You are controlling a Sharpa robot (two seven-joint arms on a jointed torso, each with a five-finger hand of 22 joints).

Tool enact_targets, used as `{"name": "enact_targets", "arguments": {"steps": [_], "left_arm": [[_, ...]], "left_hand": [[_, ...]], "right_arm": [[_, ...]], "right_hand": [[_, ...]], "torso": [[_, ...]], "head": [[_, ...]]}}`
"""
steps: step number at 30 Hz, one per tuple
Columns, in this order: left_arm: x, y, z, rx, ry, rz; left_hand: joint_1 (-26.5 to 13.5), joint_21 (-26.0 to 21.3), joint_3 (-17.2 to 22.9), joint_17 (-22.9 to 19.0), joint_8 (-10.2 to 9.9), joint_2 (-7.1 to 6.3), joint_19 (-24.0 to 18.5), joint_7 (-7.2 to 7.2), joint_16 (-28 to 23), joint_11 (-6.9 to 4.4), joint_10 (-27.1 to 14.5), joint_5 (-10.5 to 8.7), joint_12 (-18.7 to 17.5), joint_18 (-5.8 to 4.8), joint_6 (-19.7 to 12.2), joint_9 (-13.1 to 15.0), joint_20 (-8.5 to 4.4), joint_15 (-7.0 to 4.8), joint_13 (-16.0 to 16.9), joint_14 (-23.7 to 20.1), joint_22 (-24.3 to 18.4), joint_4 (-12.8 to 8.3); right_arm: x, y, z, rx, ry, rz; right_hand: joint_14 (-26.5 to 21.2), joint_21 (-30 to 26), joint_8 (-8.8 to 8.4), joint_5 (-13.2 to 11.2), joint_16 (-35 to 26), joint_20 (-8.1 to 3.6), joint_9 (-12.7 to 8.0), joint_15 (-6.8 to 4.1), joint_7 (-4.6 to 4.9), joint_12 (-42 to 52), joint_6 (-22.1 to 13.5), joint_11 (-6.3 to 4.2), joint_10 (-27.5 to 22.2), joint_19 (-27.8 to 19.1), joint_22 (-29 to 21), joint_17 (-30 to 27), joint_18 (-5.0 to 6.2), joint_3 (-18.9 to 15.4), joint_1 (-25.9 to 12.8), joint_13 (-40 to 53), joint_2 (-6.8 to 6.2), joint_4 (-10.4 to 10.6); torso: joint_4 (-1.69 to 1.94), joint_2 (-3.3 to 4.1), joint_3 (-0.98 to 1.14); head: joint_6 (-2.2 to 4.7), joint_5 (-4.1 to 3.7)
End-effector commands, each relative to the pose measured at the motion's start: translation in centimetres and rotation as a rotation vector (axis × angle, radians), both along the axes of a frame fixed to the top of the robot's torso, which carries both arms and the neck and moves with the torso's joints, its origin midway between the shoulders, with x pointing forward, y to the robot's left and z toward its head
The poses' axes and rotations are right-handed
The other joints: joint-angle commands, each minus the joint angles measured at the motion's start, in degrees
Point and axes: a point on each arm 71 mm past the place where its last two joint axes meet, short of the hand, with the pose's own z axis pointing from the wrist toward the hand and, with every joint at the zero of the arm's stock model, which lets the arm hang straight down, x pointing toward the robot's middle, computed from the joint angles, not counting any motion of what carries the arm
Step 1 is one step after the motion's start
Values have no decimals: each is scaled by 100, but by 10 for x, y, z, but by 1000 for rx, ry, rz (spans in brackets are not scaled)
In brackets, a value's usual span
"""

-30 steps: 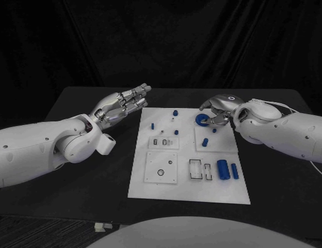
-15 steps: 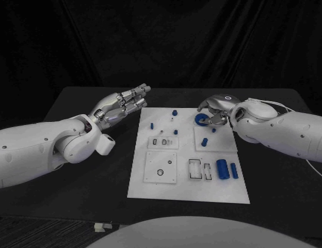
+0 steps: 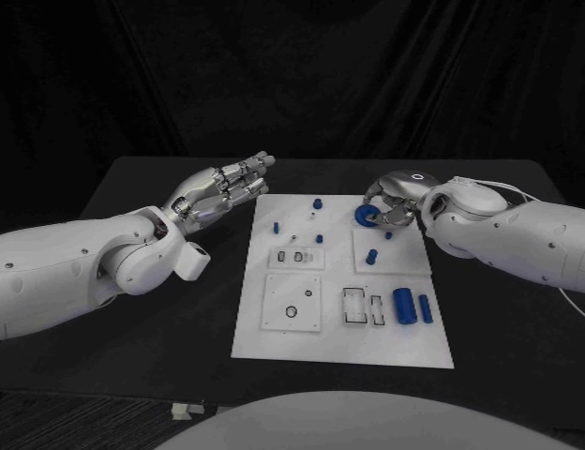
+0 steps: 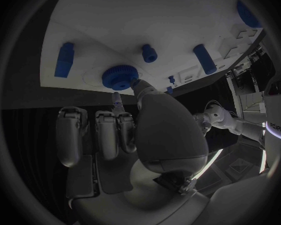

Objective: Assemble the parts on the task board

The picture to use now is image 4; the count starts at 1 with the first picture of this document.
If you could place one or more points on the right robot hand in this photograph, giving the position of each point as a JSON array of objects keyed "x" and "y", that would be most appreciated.
[{"x": 171, "y": 127}]

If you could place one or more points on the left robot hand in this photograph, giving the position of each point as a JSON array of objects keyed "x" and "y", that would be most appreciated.
[{"x": 202, "y": 122}]

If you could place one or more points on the blue gear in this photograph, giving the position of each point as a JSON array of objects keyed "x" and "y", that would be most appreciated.
[{"x": 119, "y": 76}]

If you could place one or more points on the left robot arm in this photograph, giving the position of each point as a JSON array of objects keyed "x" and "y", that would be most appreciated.
[{"x": 232, "y": 121}]

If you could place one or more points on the white task board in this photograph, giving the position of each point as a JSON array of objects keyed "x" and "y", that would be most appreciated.
[{"x": 140, "y": 35}]

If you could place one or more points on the small blue plug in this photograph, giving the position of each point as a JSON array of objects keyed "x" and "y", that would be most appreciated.
[{"x": 169, "y": 90}]

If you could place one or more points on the small blue peg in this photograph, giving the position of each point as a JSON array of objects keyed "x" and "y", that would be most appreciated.
[{"x": 171, "y": 80}]

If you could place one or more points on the long blue cylinder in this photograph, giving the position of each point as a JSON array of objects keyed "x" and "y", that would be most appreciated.
[{"x": 205, "y": 59}]

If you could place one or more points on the workshop desk with equipment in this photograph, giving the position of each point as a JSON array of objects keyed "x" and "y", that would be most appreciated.
[{"x": 253, "y": 75}]

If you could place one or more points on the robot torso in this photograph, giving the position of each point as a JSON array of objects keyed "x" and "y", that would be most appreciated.
[{"x": 275, "y": 120}]

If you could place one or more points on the short blue hollow cylinder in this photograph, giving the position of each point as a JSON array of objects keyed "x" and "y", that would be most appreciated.
[{"x": 149, "y": 53}]

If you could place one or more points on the large blue round disc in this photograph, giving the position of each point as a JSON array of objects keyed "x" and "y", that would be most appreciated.
[{"x": 247, "y": 14}]

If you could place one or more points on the blue stepped block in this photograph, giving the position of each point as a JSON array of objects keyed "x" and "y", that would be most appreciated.
[{"x": 64, "y": 61}]

